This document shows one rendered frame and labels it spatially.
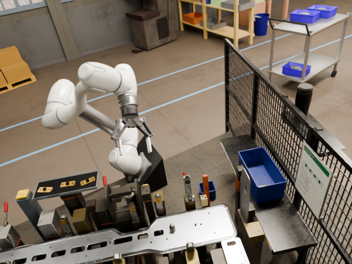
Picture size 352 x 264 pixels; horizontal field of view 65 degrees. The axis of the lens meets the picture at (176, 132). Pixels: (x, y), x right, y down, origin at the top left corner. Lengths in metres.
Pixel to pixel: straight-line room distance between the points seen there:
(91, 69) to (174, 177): 1.33
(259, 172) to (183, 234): 0.61
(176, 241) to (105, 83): 0.88
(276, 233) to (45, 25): 6.71
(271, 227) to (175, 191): 0.85
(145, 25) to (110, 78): 5.70
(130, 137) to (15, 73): 4.91
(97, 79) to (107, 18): 6.46
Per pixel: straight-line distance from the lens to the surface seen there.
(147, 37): 6.94
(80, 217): 1.68
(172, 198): 2.11
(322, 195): 1.38
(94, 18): 7.53
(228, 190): 2.13
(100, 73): 1.18
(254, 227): 1.51
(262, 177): 1.77
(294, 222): 1.60
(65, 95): 1.74
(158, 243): 1.55
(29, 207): 1.92
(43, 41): 7.44
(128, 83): 1.28
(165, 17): 7.17
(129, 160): 2.01
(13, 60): 7.02
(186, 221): 1.60
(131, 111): 1.25
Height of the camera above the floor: 2.30
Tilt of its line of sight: 36 degrees down
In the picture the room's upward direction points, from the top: 8 degrees counter-clockwise
